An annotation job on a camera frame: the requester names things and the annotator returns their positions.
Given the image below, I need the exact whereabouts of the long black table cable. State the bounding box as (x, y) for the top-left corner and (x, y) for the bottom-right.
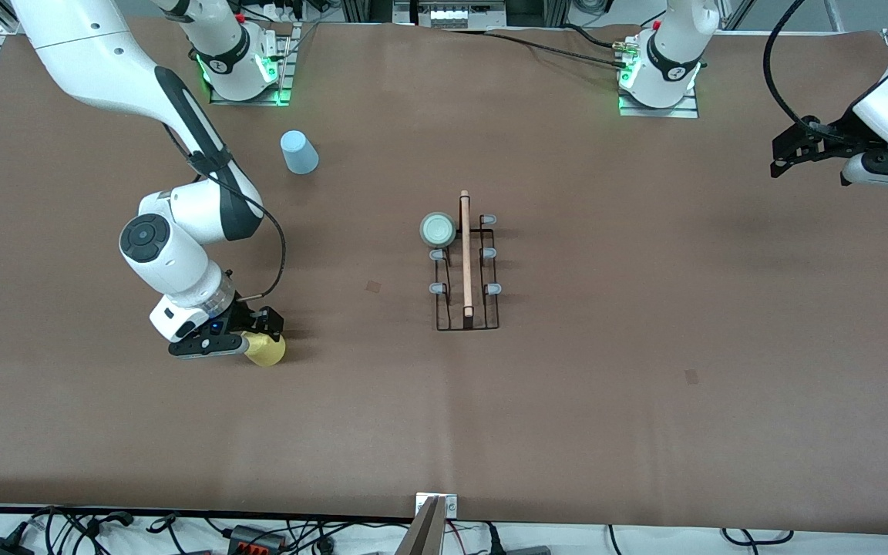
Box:
(444, 27), (630, 72)

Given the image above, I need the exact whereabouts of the black red connector box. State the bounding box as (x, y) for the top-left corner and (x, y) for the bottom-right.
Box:
(228, 525), (288, 553)

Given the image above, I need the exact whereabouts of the white electronics box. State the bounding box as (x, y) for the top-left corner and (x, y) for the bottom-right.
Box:
(415, 0), (508, 30)

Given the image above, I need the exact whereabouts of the grey aluminium post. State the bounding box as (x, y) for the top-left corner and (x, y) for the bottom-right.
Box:
(394, 496), (446, 555)

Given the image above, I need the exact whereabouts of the yellow plastic cup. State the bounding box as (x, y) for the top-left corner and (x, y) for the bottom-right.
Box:
(244, 331), (288, 368)

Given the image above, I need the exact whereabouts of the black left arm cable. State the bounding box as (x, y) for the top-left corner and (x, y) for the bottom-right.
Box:
(765, 0), (838, 140)

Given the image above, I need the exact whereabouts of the white power strip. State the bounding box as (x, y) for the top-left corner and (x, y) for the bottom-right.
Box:
(259, 0), (314, 22)

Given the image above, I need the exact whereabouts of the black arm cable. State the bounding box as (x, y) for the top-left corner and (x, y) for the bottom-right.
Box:
(163, 122), (288, 300)
(765, 0), (838, 140)

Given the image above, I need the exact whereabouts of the small metal bracket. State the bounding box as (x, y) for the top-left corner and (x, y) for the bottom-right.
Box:
(415, 493), (459, 519)

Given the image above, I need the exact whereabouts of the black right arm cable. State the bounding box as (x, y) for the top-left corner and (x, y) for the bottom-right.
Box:
(163, 122), (288, 300)

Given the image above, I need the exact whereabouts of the black wire cup holder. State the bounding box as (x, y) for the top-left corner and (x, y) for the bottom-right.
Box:
(428, 190), (503, 332)

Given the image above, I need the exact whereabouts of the grey-green plastic cup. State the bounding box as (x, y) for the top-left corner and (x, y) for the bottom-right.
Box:
(419, 211), (457, 249)

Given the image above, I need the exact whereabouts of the light blue plastic cup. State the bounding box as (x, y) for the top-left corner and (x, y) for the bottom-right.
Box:
(280, 130), (320, 176)

